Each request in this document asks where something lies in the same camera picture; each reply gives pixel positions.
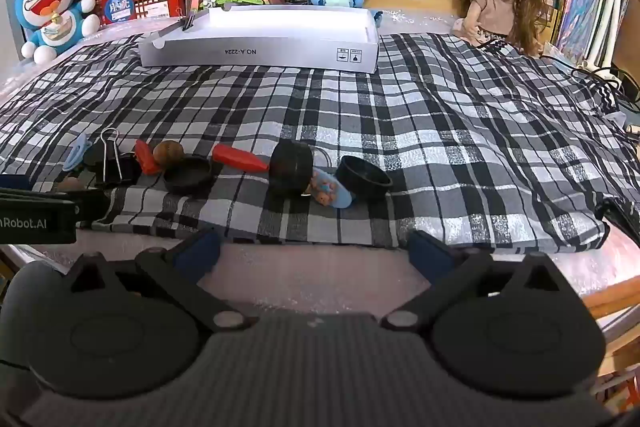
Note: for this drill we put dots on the blue cat plush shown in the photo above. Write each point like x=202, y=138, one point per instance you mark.
x=47, y=7

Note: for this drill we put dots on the round blue tag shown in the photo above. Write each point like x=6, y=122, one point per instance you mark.
x=119, y=8

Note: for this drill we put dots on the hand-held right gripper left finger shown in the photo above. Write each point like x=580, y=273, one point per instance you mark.
x=200, y=252

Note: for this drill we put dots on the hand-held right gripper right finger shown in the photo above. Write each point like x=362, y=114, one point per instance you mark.
x=429, y=254

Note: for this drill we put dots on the row of colourful thin books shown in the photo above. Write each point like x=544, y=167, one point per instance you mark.
x=582, y=7

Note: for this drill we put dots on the dark metal clip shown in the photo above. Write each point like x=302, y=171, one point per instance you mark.
x=188, y=23

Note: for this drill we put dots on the red toy chili pepper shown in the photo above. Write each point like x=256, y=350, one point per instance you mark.
x=240, y=158
x=146, y=158

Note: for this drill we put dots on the black white plaid cloth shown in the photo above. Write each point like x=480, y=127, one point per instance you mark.
x=450, y=132

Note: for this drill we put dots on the white cardboard box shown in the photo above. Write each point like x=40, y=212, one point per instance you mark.
x=260, y=54

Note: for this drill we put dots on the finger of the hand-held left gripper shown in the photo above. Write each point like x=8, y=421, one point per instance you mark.
x=12, y=182
x=92, y=207

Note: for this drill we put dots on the plain blue plastic clip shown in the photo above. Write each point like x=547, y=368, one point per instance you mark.
x=75, y=154

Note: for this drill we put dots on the brown cardboard box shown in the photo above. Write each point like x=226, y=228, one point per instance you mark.
x=630, y=32

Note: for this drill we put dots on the blue cookie print clip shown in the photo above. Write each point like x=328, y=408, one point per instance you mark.
x=330, y=193

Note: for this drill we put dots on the black plastic cap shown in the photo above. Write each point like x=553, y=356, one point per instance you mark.
x=187, y=177
x=292, y=168
x=362, y=179

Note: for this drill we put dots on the brown walnut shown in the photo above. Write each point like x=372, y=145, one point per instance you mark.
x=167, y=153
x=71, y=184

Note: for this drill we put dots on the black binder clip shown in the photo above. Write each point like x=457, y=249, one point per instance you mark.
x=120, y=172

